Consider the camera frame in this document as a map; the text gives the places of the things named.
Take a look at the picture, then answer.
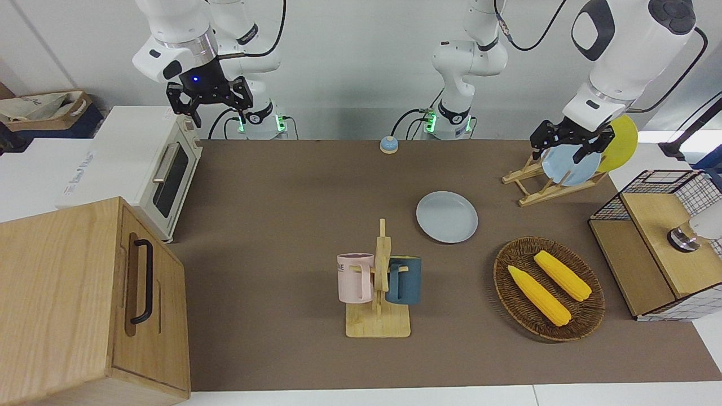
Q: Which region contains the white toaster door handle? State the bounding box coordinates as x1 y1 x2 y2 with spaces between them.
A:
152 142 181 184

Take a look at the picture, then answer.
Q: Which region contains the wooden stepped shelf board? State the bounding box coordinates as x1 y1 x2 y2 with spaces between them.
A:
589 192 722 317

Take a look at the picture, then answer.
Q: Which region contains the dark teal mug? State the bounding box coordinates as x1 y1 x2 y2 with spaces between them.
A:
386 255 422 306

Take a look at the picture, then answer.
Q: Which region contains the wooden mug stand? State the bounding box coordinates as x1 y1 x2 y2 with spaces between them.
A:
345 218 411 339

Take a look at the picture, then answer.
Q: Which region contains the brown wicker basket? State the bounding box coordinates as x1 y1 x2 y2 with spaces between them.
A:
494 236 605 342

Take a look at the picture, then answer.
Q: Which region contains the black left arm base cable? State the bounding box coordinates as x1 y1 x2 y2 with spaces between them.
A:
391 89 447 140

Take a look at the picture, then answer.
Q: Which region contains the cardboard box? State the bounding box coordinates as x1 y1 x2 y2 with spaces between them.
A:
0 90 94 134

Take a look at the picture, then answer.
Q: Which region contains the white cylinder with dark base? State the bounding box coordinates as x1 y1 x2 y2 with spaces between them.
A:
668 202 722 253

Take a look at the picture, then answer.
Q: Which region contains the wire basket with grid liner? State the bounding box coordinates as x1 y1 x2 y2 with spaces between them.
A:
588 168 722 323

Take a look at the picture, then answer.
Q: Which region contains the black right arm base cable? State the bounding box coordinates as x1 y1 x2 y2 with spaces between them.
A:
207 109 245 140

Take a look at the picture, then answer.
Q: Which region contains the wooden cabinet box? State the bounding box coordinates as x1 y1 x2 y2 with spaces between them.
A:
0 196 191 406

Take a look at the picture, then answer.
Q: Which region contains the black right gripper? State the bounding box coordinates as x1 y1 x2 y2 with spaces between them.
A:
166 56 253 129

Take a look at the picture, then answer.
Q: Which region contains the brown table mat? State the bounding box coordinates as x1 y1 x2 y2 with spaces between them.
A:
168 138 722 392

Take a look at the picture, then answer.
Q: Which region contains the black cabinet handle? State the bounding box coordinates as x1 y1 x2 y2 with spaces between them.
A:
130 239 155 325

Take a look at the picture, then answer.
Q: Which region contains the yellow plate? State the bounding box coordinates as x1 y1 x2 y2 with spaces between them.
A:
595 114 639 173

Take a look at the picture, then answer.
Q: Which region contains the white cloth bag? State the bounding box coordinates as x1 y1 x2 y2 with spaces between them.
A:
0 92 75 123

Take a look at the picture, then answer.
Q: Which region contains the wooden plate rack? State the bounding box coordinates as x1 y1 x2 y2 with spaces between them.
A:
502 152 610 208

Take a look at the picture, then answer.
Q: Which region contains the black camera stand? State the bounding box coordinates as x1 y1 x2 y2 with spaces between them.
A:
659 96 722 163

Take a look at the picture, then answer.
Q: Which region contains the dark blue bin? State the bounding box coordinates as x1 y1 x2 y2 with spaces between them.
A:
0 104 105 154

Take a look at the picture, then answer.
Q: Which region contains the black arm base cable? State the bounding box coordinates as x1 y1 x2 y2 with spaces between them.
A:
207 109 245 140
391 89 447 140

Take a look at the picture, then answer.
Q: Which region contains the gray plate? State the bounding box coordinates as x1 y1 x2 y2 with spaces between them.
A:
416 191 479 244

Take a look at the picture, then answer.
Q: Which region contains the pink mug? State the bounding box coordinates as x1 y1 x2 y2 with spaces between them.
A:
337 253 376 304

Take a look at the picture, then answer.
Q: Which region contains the white toaster oven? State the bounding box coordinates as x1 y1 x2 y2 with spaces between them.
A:
55 105 204 244

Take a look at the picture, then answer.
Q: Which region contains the light blue plate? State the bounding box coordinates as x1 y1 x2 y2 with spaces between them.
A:
541 144 602 187

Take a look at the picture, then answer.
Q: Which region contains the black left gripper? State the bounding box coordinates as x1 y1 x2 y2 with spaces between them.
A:
530 117 615 164

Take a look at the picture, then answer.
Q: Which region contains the yellow corn cob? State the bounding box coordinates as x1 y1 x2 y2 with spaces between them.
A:
507 264 573 327
533 250 593 302

